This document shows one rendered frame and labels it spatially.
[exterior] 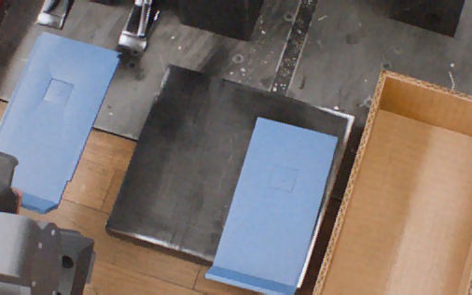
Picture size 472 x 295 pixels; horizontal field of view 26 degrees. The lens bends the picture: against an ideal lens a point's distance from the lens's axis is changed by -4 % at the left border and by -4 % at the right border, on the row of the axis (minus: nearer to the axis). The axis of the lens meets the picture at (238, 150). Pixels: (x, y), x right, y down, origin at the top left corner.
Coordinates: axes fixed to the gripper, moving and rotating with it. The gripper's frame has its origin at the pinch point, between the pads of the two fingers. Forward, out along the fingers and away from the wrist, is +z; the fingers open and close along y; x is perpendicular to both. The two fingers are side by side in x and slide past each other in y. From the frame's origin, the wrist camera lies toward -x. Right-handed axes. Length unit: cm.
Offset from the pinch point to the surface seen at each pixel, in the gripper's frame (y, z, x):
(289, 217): 2.4, 10.7, -20.6
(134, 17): 14.7, 11.4, -3.7
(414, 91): 14.9, 14.3, -27.6
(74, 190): -1.1, 11.7, -2.0
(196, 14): 15.8, 18.8, -7.2
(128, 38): 12.9, 10.4, -3.9
